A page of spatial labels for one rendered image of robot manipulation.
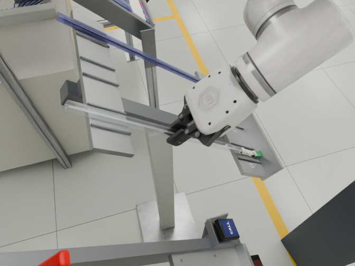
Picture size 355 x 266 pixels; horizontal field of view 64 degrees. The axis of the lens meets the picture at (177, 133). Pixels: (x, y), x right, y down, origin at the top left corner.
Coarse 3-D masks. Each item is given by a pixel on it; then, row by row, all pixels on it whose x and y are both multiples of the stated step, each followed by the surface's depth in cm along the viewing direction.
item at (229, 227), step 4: (220, 220) 56; (224, 220) 57; (228, 220) 58; (232, 220) 59; (224, 224) 56; (228, 224) 57; (232, 224) 58; (224, 228) 55; (228, 228) 56; (232, 228) 57; (228, 232) 55; (232, 232) 56; (236, 232) 57; (228, 236) 55
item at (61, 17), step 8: (56, 16) 52; (64, 16) 52; (72, 24) 53; (80, 24) 54; (88, 32) 55; (96, 32) 56; (104, 40) 58; (112, 40) 58; (120, 48) 60; (128, 48) 61; (144, 56) 64; (152, 56) 66; (160, 64) 67; (168, 64) 69; (176, 72) 71; (184, 72) 73; (192, 80) 75
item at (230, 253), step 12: (192, 252) 52; (204, 252) 54; (216, 252) 56; (228, 252) 59; (180, 264) 49; (192, 264) 50; (204, 264) 52; (216, 264) 54; (228, 264) 57; (240, 264) 59
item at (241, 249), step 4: (240, 244) 61; (244, 244) 61; (236, 248) 61; (240, 248) 60; (244, 248) 60; (240, 252) 60; (244, 252) 60; (248, 252) 60; (240, 256) 60; (244, 256) 59; (248, 256) 59; (240, 260) 60; (244, 260) 59; (248, 260) 59; (252, 260) 59; (244, 264) 59; (248, 264) 58; (252, 264) 58
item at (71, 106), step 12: (72, 108) 40; (84, 108) 41; (96, 108) 43; (108, 120) 44; (120, 120) 45; (132, 120) 47; (156, 132) 50; (168, 132) 52; (216, 144) 61; (228, 144) 65
